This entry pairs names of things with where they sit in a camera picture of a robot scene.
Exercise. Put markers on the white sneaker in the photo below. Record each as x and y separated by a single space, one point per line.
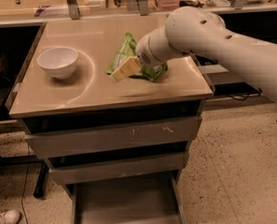
10 217

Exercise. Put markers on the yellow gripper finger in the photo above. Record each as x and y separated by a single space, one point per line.
129 67

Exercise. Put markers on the grey metal upright post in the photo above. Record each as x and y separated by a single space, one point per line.
73 9

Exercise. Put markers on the grey drawer cabinet with counter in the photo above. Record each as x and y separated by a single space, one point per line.
90 98

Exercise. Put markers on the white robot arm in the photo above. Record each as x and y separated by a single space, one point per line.
189 30

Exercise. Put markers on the top grey drawer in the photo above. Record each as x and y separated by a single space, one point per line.
112 137

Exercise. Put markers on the green rice chip bag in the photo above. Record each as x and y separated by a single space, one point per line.
126 50

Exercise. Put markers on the black table leg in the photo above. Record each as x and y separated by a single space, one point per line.
41 180

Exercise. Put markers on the middle grey drawer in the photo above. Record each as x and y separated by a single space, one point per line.
118 169

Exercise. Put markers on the open bottom grey drawer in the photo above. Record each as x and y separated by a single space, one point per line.
142 199

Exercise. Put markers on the white ceramic bowl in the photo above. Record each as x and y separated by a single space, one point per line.
58 62

